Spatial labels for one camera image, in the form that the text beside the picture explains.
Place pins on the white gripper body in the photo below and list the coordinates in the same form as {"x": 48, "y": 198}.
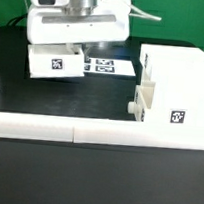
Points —
{"x": 51, "y": 25}

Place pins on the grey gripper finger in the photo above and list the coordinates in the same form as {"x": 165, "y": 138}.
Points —
{"x": 73, "y": 48}

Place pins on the white drawer box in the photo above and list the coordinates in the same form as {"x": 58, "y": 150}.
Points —
{"x": 54, "y": 61}
{"x": 144, "y": 94}

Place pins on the white front drawer box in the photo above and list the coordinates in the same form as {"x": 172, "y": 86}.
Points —
{"x": 144, "y": 94}

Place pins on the white drawer cabinet frame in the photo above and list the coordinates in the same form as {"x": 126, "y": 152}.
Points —
{"x": 178, "y": 73}

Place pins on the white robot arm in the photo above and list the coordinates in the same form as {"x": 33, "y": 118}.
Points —
{"x": 79, "y": 7}

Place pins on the white marker tag sheet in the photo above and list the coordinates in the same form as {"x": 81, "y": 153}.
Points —
{"x": 111, "y": 66}

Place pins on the white front fence bar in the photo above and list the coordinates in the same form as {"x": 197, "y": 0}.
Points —
{"x": 100, "y": 131}

